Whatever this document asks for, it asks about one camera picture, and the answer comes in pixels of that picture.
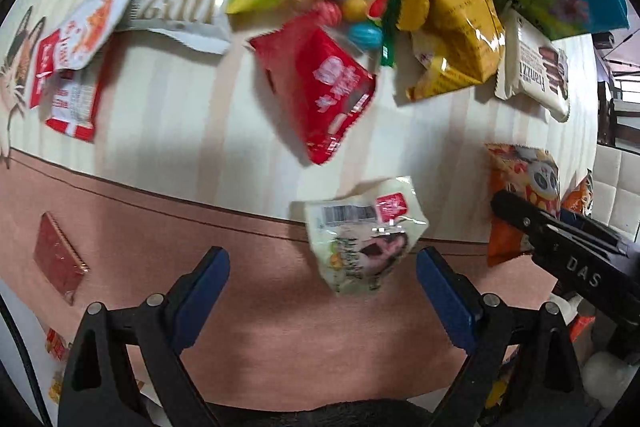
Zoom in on small red sachet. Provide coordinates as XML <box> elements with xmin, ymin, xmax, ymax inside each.
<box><xmin>29</xmin><ymin>29</ymin><xmax>61</xmax><ymax>110</ymax></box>

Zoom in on white and red sachet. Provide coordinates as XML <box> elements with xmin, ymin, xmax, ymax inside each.
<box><xmin>52</xmin><ymin>0</ymin><xmax>153</xmax><ymax>70</ymax></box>

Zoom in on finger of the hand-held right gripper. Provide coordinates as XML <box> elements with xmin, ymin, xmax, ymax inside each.
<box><xmin>491</xmin><ymin>189</ymin><xmax>566</xmax><ymax>258</ymax></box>
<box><xmin>560</xmin><ymin>207</ymin><xmax>632</xmax><ymax>258</ymax></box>

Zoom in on small orange snack packet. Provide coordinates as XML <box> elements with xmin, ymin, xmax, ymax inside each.
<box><xmin>560</xmin><ymin>169</ymin><xmax>596</xmax><ymax>218</ymax></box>

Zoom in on white rounded object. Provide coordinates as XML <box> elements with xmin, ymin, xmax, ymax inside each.
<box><xmin>582</xmin><ymin>352</ymin><xmax>636</xmax><ymax>408</ymax></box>

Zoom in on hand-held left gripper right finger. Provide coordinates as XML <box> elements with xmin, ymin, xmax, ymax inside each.
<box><xmin>416</xmin><ymin>247</ymin><xmax>586</xmax><ymax>427</ymax></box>

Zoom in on orange panda snack packet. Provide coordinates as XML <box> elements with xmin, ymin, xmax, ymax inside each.
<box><xmin>484</xmin><ymin>143</ymin><xmax>561</xmax><ymax>268</ymax></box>

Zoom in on white upholstered chair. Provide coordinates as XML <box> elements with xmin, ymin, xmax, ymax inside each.
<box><xmin>590</xmin><ymin>147</ymin><xmax>640</xmax><ymax>248</ymax></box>

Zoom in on dark wooden furniture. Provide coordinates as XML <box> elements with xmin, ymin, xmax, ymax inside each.
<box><xmin>595</xmin><ymin>32</ymin><xmax>640</xmax><ymax>150</ymax></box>

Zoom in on cream striped printed tablecloth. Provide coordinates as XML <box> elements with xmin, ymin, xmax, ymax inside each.
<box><xmin>0</xmin><ymin>0</ymin><xmax>601</xmax><ymax>413</ymax></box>

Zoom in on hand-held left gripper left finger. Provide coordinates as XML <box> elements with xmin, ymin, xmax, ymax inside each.
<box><xmin>57</xmin><ymin>247</ymin><xmax>231</xmax><ymax>427</ymax></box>

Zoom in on red and white snack packet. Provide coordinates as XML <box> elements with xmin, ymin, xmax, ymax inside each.
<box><xmin>44</xmin><ymin>42</ymin><xmax>113</xmax><ymax>142</ymax></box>

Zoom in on yellow snack packet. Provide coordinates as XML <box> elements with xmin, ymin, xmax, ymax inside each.
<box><xmin>397</xmin><ymin>0</ymin><xmax>506</xmax><ymax>102</ymax></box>

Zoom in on white chocolate cookie packet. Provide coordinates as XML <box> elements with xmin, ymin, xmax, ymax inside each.
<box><xmin>494</xmin><ymin>9</ymin><xmax>571</xmax><ymax>122</ymax></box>

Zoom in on red and yellow packet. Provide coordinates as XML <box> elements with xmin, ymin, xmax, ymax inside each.
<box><xmin>45</xmin><ymin>327</ymin><xmax>71</xmax><ymax>360</ymax></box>

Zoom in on black cable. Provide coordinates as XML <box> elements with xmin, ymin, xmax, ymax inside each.
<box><xmin>0</xmin><ymin>292</ymin><xmax>51</xmax><ymax>427</ymax></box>

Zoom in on small white snack packet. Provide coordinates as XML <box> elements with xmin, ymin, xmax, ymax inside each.
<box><xmin>304</xmin><ymin>177</ymin><xmax>430</xmax><ymax>295</ymax></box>

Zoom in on flat dark red packet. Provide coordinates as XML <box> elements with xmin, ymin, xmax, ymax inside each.
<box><xmin>32</xmin><ymin>212</ymin><xmax>90</xmax><ymax>305</ymax></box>

